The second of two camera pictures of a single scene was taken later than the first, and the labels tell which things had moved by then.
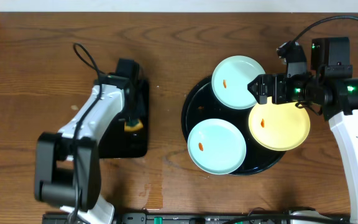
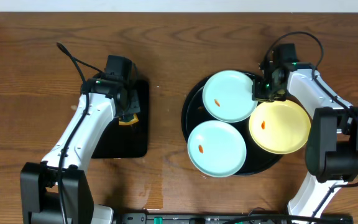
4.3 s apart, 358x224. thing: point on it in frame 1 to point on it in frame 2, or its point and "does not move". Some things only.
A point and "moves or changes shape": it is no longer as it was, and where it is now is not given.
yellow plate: x=279 y=127 does not move
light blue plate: x=217 y=146 does not move
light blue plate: x=230 y=81 moves or changes shape
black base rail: x=215 y=218 does not move
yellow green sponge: x=140 y=126 to x=135 y=119
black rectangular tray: x=119 y=142 does not move
